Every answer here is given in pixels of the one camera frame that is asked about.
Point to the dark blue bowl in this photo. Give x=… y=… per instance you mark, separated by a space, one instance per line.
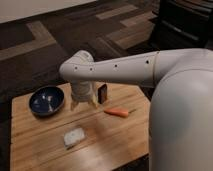
x=46 y=101

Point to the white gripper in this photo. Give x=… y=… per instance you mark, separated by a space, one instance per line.
x=83 y=92

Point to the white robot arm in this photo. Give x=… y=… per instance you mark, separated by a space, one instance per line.
x=181 y=111

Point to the black cabinet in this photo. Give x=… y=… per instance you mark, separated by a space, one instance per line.
x=182 y=24

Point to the orange carrot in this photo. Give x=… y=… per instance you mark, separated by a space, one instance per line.
x=118 y=112

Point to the white sponge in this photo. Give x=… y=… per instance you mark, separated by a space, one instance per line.
x=73 y=137

